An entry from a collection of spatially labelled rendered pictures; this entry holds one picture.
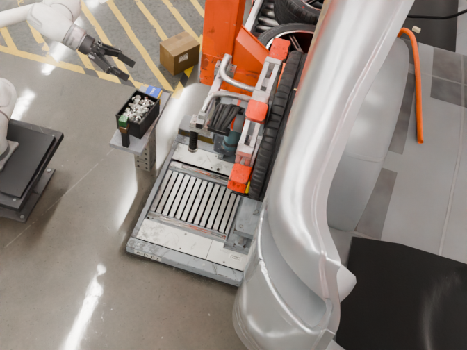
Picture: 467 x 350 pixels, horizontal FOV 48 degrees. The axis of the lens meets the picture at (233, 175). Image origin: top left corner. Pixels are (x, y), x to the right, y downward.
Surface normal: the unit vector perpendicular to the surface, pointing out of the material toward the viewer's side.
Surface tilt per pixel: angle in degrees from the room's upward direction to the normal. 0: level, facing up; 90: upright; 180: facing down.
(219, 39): 90
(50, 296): 0
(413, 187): 22
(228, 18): 90
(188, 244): 0
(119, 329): 0
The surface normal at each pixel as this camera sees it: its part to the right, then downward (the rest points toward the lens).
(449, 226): 0.00, -0.25
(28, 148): 0.11, -0.53
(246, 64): -0.28, 0.77
